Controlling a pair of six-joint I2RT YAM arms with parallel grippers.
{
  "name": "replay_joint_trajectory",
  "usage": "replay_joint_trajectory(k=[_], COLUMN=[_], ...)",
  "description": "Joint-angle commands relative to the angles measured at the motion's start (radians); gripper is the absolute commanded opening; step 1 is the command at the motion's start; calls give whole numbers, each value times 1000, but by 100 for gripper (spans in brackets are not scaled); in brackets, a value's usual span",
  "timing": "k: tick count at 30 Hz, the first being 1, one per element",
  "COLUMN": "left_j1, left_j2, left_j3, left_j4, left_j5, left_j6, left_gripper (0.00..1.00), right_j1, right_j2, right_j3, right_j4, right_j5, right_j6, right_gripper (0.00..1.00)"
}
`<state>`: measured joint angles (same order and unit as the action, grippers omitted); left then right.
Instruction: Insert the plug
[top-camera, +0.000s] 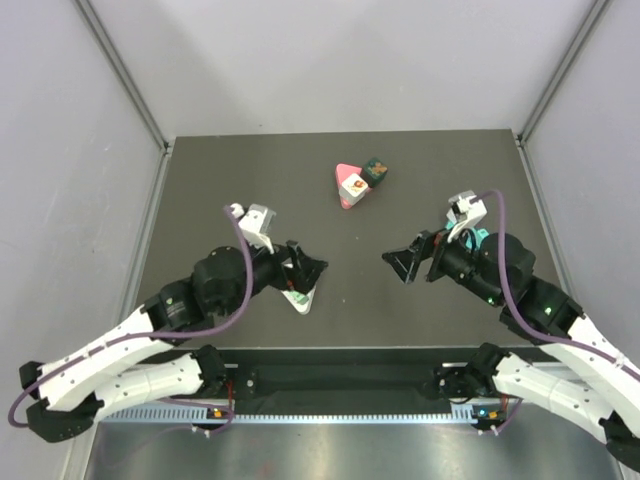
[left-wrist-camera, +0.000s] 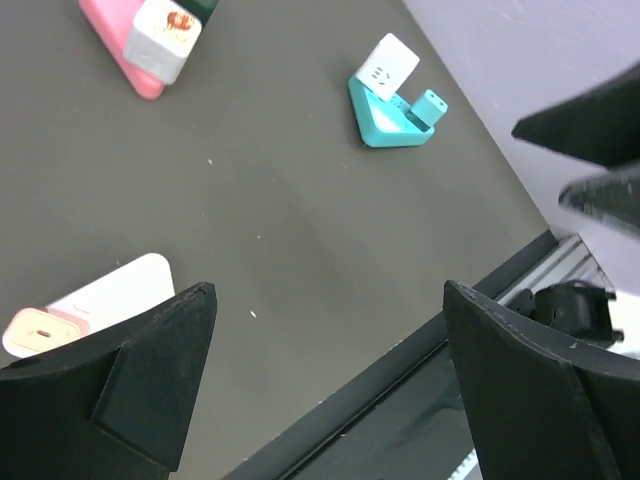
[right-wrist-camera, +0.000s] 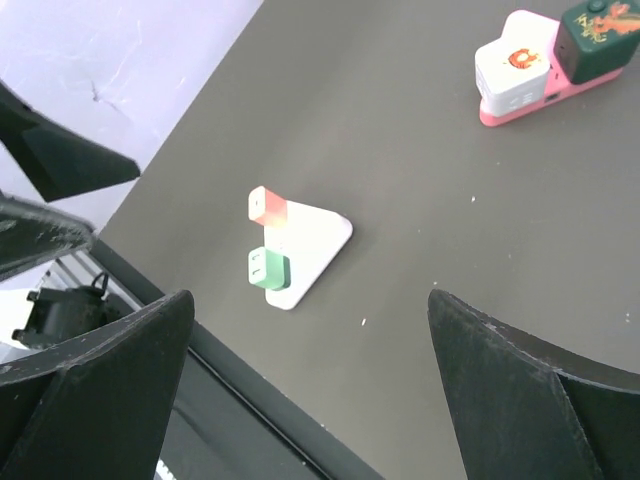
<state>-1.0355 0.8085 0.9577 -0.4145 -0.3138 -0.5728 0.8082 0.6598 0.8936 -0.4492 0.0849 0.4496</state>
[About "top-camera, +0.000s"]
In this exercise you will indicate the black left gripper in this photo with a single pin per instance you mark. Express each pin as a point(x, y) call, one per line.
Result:
point(305, 270)

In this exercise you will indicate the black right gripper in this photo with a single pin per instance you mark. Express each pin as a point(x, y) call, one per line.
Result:
point(405, 262)

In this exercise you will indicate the white triangular power strip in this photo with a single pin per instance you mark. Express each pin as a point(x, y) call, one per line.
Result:
point(301, 310)

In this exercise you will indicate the teal triangular power strip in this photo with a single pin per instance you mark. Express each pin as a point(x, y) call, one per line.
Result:
point(471, 238)

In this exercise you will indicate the white tiger cube adapter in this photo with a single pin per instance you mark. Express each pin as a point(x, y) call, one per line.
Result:
point(351, 190)

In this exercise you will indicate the dark green cube adapter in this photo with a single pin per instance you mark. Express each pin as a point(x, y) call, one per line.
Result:
point(373, 172)

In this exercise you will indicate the pink triangular power strip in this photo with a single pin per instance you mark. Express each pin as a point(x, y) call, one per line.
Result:
point(344, 170)

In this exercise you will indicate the mint green cube charger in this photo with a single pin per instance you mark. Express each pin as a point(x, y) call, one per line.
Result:
point(300, 299)

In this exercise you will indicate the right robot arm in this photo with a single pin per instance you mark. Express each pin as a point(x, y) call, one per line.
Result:
point(500, 271)

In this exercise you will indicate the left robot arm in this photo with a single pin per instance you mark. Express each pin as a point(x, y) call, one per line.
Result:
point(75, 392)

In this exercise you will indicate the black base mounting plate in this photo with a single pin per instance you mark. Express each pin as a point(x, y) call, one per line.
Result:
point(352, 380)

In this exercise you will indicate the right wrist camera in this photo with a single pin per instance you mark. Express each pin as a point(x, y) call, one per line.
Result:
point(465, 211)

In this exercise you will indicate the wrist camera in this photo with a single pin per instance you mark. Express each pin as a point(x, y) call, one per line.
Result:
point(255, 224)
point(465, 211)

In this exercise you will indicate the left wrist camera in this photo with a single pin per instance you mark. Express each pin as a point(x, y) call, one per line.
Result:
point(255, 224)

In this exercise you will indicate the slotted cable duct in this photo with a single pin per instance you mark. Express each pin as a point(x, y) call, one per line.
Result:
point(166, 413)

